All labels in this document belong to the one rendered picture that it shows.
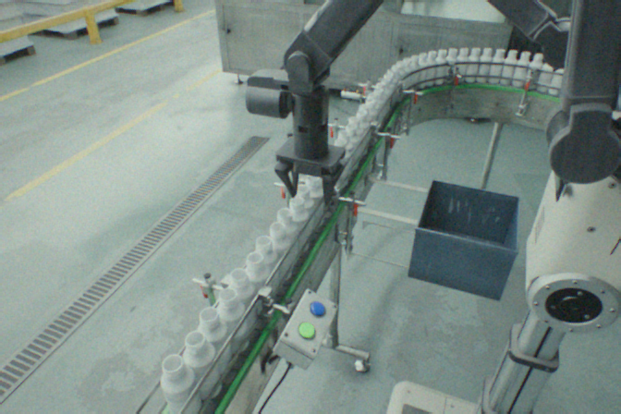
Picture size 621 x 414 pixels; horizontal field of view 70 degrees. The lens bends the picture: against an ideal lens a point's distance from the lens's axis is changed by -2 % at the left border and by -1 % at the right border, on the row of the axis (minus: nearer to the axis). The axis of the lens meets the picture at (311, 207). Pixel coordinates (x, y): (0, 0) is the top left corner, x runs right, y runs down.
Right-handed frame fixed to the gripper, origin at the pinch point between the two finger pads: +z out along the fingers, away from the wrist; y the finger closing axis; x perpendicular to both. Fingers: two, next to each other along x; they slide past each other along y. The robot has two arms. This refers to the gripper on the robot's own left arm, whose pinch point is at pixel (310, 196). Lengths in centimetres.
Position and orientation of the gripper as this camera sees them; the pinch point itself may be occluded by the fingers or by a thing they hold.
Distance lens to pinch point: 78.9
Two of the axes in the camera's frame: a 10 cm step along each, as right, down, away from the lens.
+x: 3.8, -5.5, 7.4
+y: 9.3, 2.2, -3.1
